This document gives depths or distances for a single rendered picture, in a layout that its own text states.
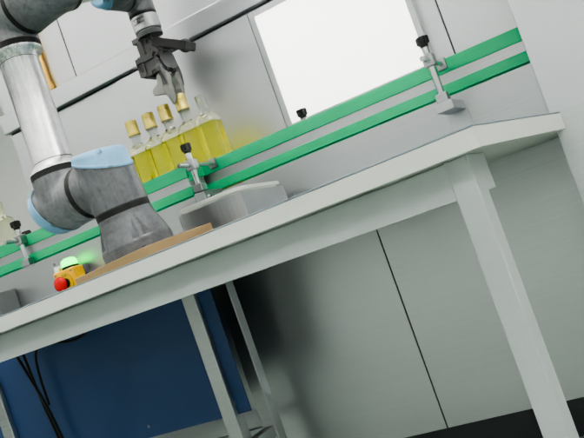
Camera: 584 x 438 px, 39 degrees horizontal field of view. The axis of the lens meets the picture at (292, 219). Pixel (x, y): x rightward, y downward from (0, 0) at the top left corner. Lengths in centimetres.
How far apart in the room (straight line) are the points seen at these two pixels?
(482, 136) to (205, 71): 125
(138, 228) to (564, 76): 88
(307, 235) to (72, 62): 140
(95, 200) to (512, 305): 86
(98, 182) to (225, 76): 73
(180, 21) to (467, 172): 132
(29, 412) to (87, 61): 105
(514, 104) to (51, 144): 100
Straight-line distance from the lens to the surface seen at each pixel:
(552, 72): 167
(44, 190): 179
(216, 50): 231
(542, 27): 168
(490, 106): 186
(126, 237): 165
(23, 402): 253
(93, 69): 256
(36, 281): 237
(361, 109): 196
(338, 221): 136
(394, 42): 211
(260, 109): 224
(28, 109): 184
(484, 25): 209
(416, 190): 129
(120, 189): 167
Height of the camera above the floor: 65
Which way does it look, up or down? 3 degrees up
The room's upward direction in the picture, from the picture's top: 20 degrees counter-clockwise
